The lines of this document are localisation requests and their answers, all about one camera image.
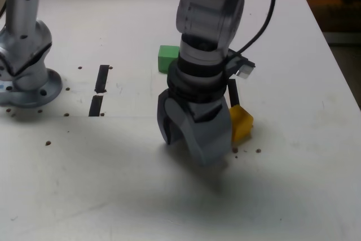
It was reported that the black tape strip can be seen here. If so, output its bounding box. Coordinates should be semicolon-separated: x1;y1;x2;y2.
88;64;110;117

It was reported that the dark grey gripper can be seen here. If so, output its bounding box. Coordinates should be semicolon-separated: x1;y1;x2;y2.
157;89;234;167

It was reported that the black tape square outline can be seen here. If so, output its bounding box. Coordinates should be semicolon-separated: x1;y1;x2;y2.
228;79;240;107

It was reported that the black gripper camera module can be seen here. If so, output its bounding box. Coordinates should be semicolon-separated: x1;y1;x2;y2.
225;50;257;80

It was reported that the yellow cube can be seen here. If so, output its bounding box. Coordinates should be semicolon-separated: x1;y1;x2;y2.
229;105;254;142

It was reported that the green cube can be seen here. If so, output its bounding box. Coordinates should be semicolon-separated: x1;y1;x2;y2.
157;45;180;74

